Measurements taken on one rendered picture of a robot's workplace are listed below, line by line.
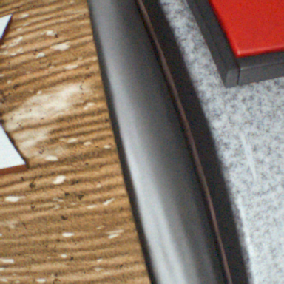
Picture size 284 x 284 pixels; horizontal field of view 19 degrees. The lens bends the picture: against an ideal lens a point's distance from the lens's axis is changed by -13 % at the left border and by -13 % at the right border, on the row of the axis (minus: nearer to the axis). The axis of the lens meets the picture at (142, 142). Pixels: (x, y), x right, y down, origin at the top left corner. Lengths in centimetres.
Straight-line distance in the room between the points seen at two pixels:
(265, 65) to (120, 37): 6
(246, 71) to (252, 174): 4
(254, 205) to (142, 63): 7
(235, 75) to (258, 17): 4
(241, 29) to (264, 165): 6
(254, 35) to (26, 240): 13
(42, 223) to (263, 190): 9
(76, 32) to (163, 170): 6
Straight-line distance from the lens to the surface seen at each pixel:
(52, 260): 31
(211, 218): 38
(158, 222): 33
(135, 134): 34
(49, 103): 33
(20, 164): 31
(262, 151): 35
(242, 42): 35
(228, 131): 35
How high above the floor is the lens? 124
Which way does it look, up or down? 69 degrees down
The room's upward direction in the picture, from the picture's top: 2 degrees clockwise
